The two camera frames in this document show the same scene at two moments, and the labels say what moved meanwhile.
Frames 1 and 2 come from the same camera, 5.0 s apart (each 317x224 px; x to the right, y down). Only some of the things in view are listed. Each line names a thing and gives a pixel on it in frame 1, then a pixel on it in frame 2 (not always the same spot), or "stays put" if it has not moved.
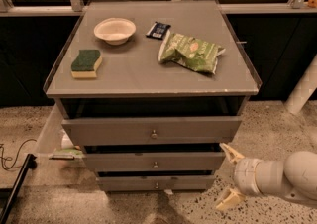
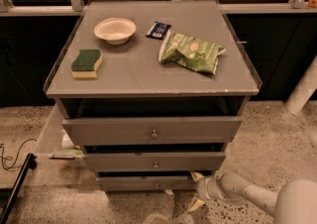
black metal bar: (30, 163) stays put
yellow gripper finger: (231, 200) → (196, 203)
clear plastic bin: (55, 148) stays put
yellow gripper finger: (232, 155) → (196, 175)
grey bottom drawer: (157, 182) stays put
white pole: (304, 88) stays put
